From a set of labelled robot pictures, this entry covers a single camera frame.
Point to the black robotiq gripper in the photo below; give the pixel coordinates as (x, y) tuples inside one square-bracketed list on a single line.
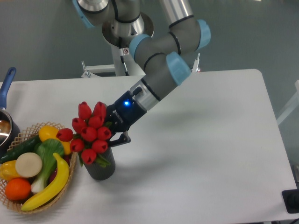
[(122, 114)]

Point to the red tulip bouquet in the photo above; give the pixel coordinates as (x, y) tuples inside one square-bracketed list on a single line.
[(89, 135)]

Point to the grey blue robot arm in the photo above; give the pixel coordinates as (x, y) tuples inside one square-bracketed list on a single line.
[(125, 26)]

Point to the dark grey ribbed vase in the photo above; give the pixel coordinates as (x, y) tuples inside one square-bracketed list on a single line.
[(102, 171)]

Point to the yellow banana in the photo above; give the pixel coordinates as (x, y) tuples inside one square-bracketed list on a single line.
[(52, 189)]

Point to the yellow lemon squash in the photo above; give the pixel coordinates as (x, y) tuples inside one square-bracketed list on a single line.
[(50, 132)]

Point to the green bok choy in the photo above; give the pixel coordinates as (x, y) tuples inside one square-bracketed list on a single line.
[(45, 151)]

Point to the woven wicker basket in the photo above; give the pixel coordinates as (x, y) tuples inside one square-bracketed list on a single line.
[(24, 135)]

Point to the green cucumber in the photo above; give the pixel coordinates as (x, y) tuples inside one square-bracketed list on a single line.
[(26, 146)]

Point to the orange fruit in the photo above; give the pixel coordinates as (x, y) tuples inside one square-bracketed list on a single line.
[(18, 189)]

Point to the yellow bell pepper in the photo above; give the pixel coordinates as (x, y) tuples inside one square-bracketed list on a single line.
[(8, 171)]

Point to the black device at edge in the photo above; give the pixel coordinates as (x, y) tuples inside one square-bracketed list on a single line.
[(291, 200)]

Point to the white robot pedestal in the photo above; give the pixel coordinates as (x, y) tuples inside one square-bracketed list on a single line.
[(123, 65)]

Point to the white table clamp bracket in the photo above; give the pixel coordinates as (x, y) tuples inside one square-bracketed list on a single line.
[(196, 67)]

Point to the blue handled saucepan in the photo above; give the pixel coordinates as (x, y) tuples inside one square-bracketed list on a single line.
[(8, 128)]

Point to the white frame at right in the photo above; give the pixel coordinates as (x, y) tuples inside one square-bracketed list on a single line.
[(290, 106)]

